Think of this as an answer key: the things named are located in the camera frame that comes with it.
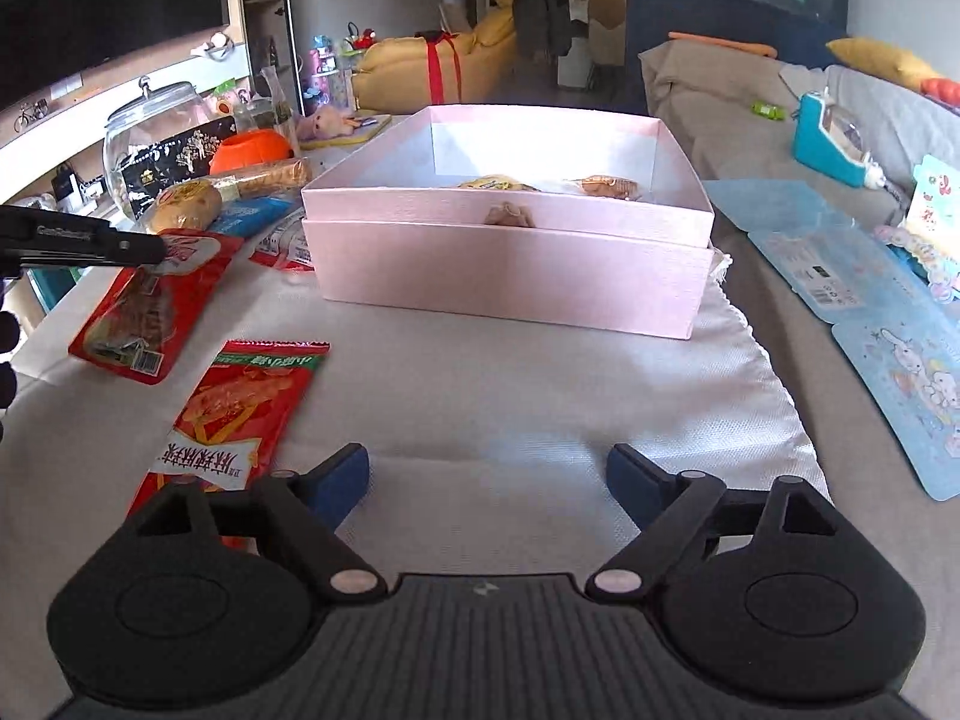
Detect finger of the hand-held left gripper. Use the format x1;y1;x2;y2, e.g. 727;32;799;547
105;229;170;268

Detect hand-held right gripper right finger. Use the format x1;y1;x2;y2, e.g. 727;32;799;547
585;442;845;602

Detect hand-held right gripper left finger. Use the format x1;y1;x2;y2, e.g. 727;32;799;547
127;442;387;602

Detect red snack packet clear window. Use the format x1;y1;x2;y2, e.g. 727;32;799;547
67;228;246;388

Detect blue cartoon snack packet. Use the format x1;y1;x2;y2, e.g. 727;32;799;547
206;193;302;238

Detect red striped snack packet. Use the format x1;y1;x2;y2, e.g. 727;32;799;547
126;339;332;550

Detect small red white snack packet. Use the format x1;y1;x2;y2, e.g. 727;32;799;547
247;221;316;273

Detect person's left hand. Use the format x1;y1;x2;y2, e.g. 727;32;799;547
0;310;21;445

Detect round bun packet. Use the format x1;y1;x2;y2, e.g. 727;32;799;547
142;178;226;235

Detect black box white print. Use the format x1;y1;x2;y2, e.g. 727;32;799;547
122;115;242;220

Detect glass jar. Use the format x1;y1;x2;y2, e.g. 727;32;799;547
102;78;216;223

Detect long bread packet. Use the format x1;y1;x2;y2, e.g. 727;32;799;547
201;156;313;200

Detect orange pumpkin bowl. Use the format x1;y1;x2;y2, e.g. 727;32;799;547
208;129;294;178

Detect pink plush toy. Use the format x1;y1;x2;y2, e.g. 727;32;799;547
299;106;362;143

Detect pink cardboard box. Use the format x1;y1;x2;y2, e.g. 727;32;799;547
303;217;719;341

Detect black television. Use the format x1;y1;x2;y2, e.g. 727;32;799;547
0;0;231;112

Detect colourful bottles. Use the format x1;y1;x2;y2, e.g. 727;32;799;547
306;34;355;112

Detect pale flat board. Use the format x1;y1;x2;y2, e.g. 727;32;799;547
299;113;394;149

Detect light blue cardboard packaging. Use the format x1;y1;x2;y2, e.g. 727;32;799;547
703;178;932;326

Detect orange brown wrapped snack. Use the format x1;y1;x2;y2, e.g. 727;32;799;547
568;173;647;203

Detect blue cartoon card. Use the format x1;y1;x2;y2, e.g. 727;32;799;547
830;310;960;503

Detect yellow sofa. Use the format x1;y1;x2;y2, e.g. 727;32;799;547
352;0;520;106

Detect yellow wrapped snack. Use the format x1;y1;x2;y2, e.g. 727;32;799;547
456;173;542;194

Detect red ribbon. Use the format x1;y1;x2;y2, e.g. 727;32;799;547
424;32;464;105

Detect teal tissue holder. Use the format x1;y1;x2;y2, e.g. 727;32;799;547
793;88;891;191

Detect white colourful card pack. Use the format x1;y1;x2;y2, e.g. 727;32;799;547
872;154;960;287

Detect grey sofa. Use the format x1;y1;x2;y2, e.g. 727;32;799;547
637;36;960;720

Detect long orange cushion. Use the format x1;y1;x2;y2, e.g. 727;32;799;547
667;31;779;60

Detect beige chair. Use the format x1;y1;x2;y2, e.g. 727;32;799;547
586;0;628;68

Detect blue cabinet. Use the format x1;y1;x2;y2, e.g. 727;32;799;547
625;0;853;77

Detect dark hanging coat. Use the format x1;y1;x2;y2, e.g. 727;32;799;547
480;0;572;62

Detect yellow pillow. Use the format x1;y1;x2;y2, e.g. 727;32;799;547
826;37;944;92

